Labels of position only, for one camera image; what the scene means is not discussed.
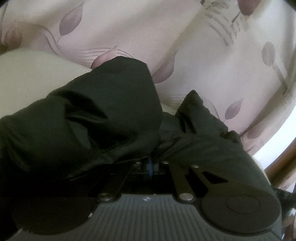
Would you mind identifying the black padded jacket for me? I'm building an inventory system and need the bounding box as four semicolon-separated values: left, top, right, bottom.
1;57;281;240

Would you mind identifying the brown wooden door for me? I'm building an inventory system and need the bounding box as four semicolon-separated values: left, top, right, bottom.
265;144;295;190

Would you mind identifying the leaf print pink curtain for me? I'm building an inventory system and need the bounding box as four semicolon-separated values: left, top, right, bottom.
1;1;295;154

